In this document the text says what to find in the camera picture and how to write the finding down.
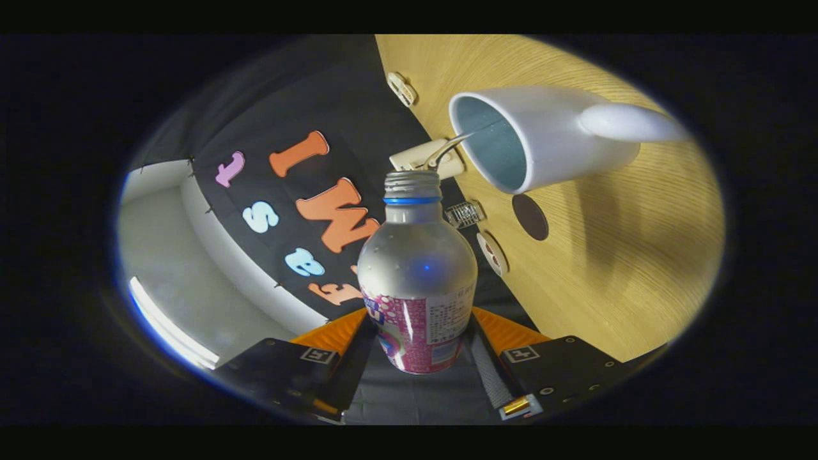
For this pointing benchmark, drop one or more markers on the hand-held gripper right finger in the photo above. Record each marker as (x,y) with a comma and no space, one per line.
(492,377)

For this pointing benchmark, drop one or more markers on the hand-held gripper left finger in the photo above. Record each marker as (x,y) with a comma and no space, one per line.
(354,370)

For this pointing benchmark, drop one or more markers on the silver juice bottle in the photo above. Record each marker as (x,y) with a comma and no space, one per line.
(415,268)

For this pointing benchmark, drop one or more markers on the dark brown round coaster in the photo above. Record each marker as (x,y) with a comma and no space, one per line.
(530,217)

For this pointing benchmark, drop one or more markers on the white cup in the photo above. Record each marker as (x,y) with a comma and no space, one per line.
(549,147)

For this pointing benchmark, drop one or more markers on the small white dish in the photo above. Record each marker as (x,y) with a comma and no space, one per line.
(493,254)

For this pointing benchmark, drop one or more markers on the wooden table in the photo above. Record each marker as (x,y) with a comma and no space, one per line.
(607,255)

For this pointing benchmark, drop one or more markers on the ceiling light panel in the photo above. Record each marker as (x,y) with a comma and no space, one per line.
(172,331)

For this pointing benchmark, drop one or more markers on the white toaster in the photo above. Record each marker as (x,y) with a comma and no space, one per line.
(412,156)

